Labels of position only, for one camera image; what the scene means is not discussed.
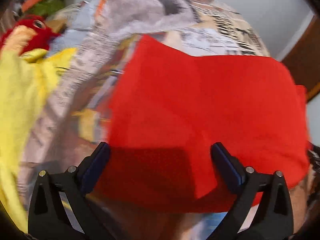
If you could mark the grey blue pillow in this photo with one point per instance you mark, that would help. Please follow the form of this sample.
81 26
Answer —
79 22

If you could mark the green plush pile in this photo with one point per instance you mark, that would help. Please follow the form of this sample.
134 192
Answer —
46 8

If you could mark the brown wooden door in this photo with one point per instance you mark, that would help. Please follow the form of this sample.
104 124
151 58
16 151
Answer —
303 61

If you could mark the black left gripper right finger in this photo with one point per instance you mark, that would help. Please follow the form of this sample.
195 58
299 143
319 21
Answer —
274 216

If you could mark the newspaper print bed sheet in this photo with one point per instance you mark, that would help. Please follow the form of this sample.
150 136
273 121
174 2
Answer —
74 118

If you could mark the yellow blanket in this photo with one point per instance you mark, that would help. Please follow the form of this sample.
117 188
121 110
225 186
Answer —
26 82

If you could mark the red garment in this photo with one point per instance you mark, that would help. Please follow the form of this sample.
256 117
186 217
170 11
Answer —
167 110

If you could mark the red plush toy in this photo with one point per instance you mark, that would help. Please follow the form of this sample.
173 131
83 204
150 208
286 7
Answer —
28 34

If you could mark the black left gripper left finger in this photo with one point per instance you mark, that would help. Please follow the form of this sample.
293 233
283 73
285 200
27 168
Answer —
47 217

